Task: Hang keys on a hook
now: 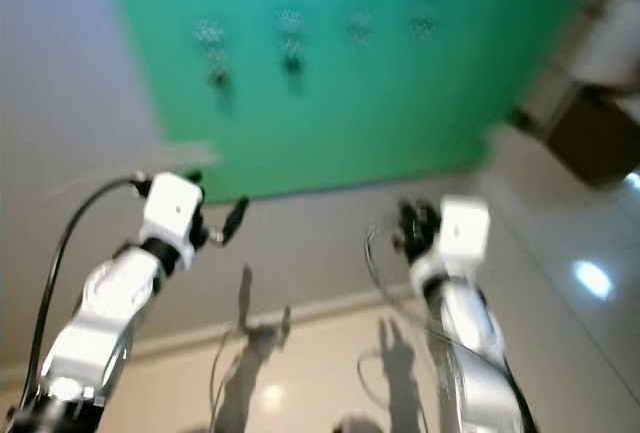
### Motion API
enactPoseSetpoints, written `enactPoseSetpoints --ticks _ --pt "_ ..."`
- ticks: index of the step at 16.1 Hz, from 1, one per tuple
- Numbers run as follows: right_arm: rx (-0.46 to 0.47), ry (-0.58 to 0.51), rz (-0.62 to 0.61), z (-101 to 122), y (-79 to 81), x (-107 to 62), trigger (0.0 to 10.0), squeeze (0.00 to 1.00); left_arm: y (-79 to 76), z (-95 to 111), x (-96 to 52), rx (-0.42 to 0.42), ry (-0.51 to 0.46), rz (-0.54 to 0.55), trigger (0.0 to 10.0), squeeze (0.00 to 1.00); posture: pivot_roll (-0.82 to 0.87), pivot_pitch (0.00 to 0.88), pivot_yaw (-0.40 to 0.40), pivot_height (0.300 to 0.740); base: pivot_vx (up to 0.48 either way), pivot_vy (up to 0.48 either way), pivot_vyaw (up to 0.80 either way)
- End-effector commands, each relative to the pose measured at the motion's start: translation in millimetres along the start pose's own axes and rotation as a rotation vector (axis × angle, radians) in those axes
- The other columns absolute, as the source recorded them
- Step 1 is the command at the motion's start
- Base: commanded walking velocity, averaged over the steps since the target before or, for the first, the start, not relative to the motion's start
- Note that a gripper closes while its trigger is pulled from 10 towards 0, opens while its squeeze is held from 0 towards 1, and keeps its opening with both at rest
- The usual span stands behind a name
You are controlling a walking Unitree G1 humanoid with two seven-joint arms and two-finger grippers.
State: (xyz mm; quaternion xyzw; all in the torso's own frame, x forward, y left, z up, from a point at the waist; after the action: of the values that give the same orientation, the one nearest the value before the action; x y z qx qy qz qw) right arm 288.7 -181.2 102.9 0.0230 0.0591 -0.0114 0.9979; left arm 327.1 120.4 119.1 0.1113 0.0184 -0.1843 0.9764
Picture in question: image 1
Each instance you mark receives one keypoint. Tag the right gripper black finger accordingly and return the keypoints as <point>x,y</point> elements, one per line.
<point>428,218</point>
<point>405,215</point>

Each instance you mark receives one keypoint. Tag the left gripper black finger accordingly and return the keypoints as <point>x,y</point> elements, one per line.
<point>236,218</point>
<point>194,176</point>

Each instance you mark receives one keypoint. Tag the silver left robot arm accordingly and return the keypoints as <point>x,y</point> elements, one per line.
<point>95,323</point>

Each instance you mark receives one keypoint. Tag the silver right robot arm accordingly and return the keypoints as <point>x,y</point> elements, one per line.
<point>465,343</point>

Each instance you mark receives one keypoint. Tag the clear adhesive hook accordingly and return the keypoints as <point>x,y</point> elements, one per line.
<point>290,23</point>
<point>210,33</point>
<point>424,23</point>
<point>360,28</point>

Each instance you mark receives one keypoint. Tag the large green backdrop sheet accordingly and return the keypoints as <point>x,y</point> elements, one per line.
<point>360,123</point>

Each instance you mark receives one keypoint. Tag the small black headed key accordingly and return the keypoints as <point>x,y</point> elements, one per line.
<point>293,61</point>

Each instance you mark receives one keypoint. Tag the dark brown cabinet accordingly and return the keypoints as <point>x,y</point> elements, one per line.
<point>590,133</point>

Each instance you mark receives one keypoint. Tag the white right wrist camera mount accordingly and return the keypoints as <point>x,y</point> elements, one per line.
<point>463,231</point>

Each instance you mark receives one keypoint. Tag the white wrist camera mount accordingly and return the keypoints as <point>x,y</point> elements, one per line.
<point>463,231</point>
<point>172,208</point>

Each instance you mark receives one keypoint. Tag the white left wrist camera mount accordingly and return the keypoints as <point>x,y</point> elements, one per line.
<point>172,208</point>

